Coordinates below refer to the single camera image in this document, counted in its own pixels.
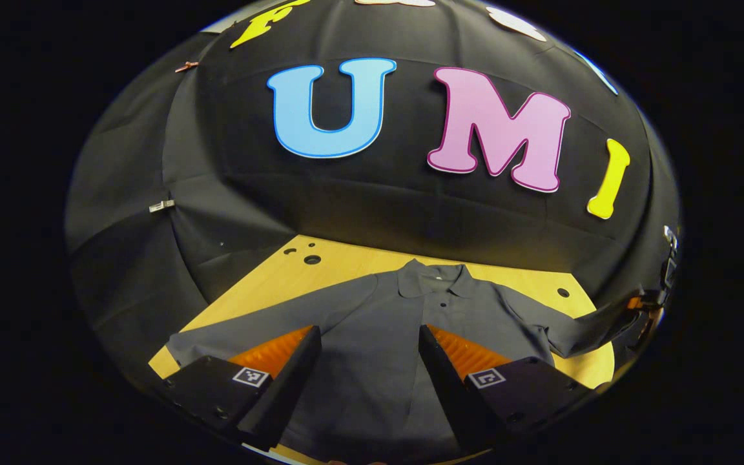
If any black backdrop cloth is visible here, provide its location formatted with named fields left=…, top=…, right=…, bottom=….
left=65, top=0, right=681, bottom=388

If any grey polo shirt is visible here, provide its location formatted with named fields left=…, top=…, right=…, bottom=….
left=165, top=258, right=645, bottom=462

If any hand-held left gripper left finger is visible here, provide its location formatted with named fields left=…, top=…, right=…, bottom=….
left=162, top=325, right=322, bottom=453

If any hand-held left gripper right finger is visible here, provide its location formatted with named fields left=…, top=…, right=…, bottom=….
left=418, top=324, right=595, bottom=456

